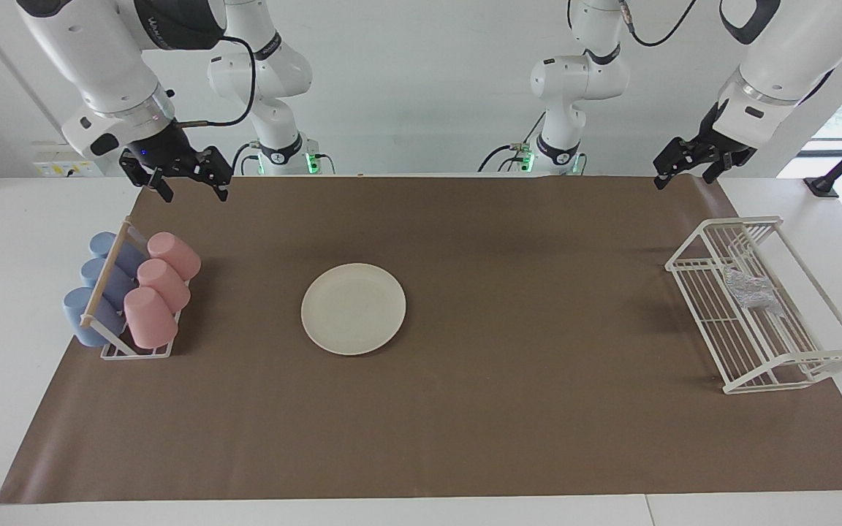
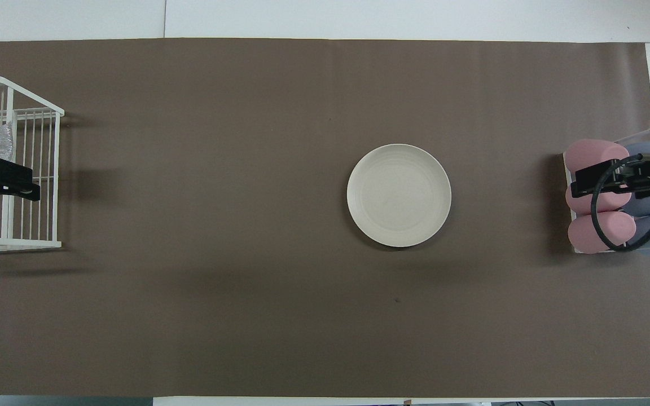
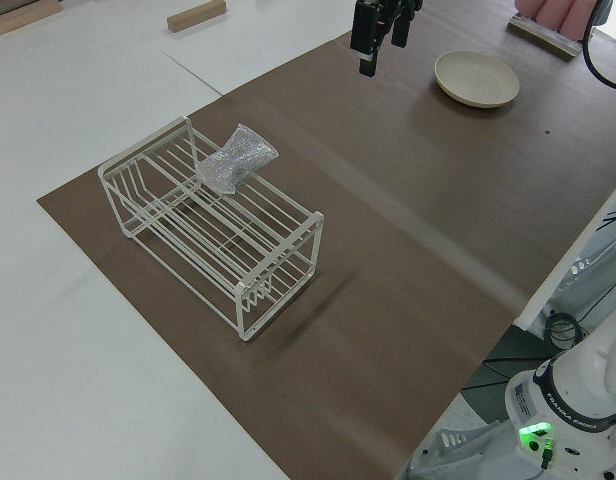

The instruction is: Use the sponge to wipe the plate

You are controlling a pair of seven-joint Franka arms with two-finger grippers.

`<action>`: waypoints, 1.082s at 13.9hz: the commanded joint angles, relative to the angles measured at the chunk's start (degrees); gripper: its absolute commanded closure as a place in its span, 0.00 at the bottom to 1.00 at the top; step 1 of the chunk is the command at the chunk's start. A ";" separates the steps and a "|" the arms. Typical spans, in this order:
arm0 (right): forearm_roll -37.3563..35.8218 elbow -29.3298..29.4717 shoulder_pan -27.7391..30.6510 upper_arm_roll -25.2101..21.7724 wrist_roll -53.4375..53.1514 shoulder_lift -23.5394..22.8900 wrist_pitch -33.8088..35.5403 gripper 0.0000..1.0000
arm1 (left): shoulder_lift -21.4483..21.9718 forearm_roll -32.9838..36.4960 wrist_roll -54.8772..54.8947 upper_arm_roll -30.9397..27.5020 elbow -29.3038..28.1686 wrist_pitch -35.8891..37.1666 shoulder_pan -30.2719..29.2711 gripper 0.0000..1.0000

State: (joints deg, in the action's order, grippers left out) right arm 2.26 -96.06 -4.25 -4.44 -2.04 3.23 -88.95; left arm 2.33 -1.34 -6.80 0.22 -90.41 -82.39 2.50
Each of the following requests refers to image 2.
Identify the pink plastic cup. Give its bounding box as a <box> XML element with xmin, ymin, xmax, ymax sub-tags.
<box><xmin>563</xmin><ymin>139</ymin><xmax>631</xmax><ymax>176</ymax></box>
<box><xmin>568</xmin><ymin>211</ymin><xmax>637</xmax><ymax>254</ymax></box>
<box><xmin>565</xmin><ymin>184</ymin><xmax>631</xmax><ymax>215</ymax></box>

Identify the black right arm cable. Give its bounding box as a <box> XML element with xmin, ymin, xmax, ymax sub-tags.
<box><xmin>591</xmin><ymin>155</ymin><xmax>650</xmax><ymax>253</ymax></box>

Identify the brown table mat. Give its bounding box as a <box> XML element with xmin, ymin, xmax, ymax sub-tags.
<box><xmin>0</xmin><ymin>38</ymin><xmax>650</xmax><ymax>398</ymax></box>

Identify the white wire dish rack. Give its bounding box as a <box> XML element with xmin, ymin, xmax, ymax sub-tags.
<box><xmin>0</xmin><ymin>76</ymin><xmax>65</xmax><ymax>253</ymax></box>

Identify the round cream plate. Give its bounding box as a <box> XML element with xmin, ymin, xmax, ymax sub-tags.
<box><xmin>346</xmin><ymin>143</ymin><xmax>452</xmax><ymax>248</ymax></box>

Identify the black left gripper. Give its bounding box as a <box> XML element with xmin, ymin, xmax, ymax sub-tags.
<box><xmin>0</xmin><ymin>155</ymin><xmax>41</xmax><ymax>213</ymax></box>

